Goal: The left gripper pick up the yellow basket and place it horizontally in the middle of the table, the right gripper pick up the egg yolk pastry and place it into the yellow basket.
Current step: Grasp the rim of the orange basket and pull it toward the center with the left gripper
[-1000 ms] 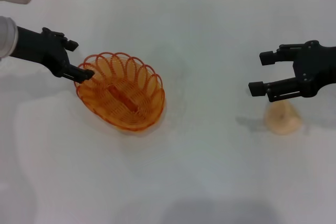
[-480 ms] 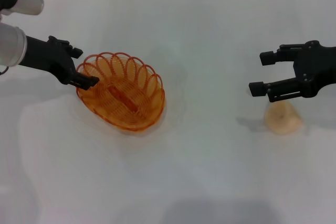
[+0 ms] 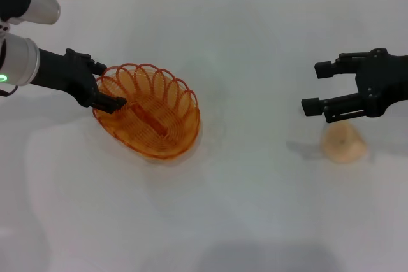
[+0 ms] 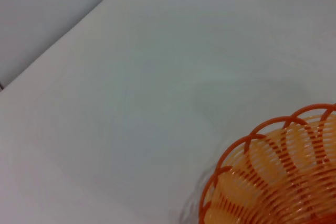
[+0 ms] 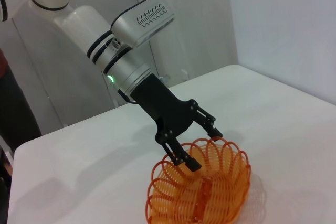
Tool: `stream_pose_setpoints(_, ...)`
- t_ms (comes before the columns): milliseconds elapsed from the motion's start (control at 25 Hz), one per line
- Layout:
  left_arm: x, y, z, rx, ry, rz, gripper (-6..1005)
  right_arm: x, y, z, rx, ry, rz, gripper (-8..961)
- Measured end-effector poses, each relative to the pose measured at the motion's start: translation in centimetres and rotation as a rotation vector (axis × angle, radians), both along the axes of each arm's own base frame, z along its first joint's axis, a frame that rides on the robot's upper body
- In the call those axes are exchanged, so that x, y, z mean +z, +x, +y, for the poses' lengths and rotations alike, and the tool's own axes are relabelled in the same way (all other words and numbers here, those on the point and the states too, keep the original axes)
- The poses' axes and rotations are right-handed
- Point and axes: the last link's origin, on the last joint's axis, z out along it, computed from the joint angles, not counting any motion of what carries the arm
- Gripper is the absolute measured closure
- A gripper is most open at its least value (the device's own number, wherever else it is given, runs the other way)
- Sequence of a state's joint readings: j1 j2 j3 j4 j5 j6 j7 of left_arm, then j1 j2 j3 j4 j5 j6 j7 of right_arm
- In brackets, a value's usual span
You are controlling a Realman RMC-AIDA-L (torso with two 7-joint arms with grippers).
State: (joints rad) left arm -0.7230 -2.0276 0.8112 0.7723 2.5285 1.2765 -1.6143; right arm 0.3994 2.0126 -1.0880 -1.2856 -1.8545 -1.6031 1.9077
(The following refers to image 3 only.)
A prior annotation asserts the beige bread bun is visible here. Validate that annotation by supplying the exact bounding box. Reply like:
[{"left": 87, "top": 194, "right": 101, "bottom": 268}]
[{"left": 320, "top": 124, "right": 369, "bottom": 164}]

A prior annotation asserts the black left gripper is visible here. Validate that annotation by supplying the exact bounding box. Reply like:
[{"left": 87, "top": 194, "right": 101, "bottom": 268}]
[{"left": 37, "top": 48, "right": 128, "bottom": 115}]

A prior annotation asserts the black cable with metal connector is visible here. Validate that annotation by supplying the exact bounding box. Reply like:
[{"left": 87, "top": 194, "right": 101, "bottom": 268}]
[{"left": 0, "top": 85, "right": 20, "bottom": 97}]

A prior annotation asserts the orange woven plastic basket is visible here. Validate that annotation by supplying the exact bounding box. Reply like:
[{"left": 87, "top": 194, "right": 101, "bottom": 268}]
[{"left": 92, "top": 61, "right": 201, "bottom": 160}]

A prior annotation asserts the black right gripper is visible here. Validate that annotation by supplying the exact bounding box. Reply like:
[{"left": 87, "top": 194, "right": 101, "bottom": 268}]
[{"left": 300, "top": 48, "right": 408, "bottom": 124}]

